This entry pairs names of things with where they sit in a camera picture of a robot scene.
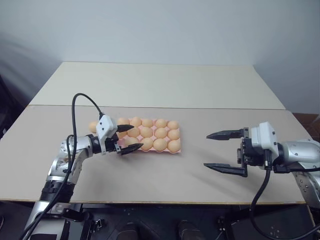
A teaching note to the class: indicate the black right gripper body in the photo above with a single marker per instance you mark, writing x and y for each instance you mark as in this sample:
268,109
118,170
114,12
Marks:
247,153

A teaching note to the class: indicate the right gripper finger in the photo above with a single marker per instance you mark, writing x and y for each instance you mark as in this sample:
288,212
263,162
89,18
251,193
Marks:
225,168
225,135

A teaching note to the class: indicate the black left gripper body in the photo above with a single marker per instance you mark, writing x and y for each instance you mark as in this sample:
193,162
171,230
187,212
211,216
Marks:
111,147

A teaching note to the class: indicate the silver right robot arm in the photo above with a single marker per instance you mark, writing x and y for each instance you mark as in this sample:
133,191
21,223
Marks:
300,150

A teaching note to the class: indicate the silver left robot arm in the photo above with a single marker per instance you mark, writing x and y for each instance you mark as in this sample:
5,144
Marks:
83,146

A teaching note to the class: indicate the orange egg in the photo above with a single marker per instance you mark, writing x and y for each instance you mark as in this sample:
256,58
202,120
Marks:
133,132
130,141
159,144
160,123
121,135
173,134
173,124
173,145
93,126
146,132
148,144
160,133
122,121
136,121
147,122

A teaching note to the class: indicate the pink egg tray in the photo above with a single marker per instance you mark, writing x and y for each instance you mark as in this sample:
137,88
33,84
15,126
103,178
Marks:
178,150

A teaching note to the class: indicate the dark rounded shape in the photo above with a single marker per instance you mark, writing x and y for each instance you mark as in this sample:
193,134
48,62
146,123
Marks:
188,230
130,231

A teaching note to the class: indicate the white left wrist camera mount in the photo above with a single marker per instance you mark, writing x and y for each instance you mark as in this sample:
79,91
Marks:
105,126

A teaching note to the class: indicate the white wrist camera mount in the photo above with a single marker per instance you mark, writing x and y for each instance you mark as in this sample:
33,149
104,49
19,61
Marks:
105,126
263,136

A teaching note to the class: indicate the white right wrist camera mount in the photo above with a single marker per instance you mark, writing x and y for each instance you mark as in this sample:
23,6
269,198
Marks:
263,136

